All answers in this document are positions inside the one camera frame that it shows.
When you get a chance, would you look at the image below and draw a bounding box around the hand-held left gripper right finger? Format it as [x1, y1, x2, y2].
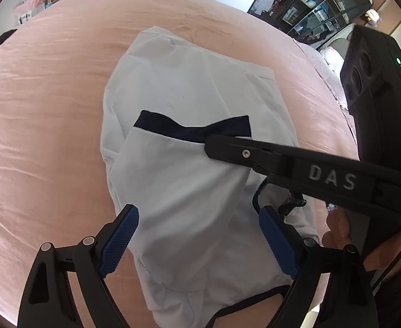
[258, 205, 379, 328]

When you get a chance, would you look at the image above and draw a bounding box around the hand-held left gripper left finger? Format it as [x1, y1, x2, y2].
[18, 204, 140, 328]

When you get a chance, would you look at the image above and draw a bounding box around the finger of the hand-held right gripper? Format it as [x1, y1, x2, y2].
[204, 134, 290, 185]

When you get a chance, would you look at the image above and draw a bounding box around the white shirt with navy trim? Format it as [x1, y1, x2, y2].
[100, 25, 319, 327]

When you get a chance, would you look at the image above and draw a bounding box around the person's right hand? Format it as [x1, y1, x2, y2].
[322, 211, 391, 271]

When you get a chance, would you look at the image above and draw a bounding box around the pale pink quilt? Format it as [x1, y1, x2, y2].
[294, 39, 360, 159]

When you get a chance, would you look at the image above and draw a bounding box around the white and purple plush toy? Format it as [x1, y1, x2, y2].
[365, 10, 381, 27]

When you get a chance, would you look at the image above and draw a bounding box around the black skateboard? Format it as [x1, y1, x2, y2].
[286, 0, 374, 46]

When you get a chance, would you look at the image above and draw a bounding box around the dark glass cabinet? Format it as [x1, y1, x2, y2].
[246, 0, 353, 35]

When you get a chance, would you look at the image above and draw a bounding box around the pink shopping bag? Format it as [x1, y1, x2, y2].
[14, 0, 48, 25]

